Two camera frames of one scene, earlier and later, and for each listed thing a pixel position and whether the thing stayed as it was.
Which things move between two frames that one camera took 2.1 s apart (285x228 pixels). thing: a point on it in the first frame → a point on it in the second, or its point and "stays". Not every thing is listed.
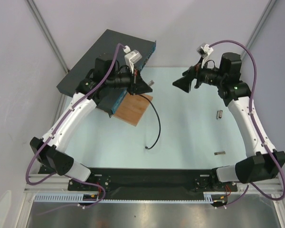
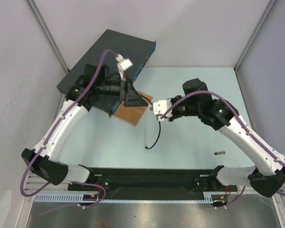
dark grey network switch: x=109 y=65 stays
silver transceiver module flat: x=223 y=153 stays
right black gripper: x=194 y=78 → x=174 y=109
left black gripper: x=137 y=86 → x=128 y=96
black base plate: x=152 y=183 stays
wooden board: x=131 y=108 stays
